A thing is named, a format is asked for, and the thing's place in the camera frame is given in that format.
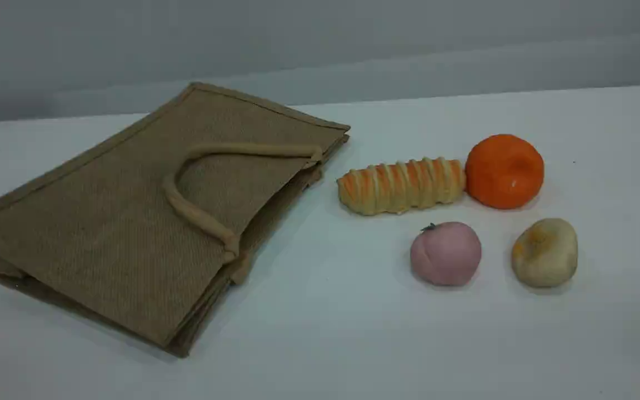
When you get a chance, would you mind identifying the long striped bread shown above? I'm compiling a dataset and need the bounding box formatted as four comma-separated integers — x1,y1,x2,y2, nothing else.
337,157,467,216

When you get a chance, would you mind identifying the pink peach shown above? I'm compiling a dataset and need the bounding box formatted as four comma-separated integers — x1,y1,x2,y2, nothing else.
409,221,482,287

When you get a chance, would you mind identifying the brown jute tote bag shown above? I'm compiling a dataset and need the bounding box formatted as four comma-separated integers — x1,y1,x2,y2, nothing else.
0,82,351,358

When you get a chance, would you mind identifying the orange tangerine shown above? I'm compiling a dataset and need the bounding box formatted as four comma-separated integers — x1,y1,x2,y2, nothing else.
464,133,545,211

